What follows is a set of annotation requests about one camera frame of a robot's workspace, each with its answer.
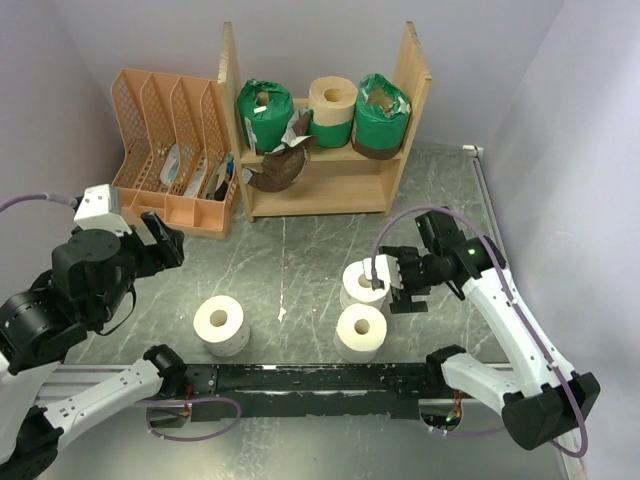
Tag white paper roll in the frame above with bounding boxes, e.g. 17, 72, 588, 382
340, 258, 390, 310
193, 295, 250, 357
334, 303, 387, 363

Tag green brown roll torn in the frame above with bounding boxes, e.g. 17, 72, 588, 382
351, 73, 411, 160

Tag brown green paper roll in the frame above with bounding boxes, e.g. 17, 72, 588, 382
242, 76, 357, 193

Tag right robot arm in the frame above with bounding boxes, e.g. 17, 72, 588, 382
370, 206, 601, 458

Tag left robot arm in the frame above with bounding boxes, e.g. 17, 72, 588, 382
1, 212, 187, 479

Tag wooden shelf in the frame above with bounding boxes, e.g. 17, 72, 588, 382
218, 21, 432, 222

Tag orange file organizer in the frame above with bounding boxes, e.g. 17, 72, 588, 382
111, 69, 237, 239

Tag items in organizer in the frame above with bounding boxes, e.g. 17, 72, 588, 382
158, 144, 237, 201

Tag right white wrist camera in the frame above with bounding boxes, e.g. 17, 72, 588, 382
367, 254, 403, 289

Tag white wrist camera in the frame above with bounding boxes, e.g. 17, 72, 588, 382
367, 254, 403, 289
74, 184, 132, 237

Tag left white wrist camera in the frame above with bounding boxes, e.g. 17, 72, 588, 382
74, 184, 132, 237

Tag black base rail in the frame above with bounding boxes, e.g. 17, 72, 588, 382
124, 343, 484, 426

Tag aluminium frame rail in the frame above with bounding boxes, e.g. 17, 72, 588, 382
14, 144, 586, 480

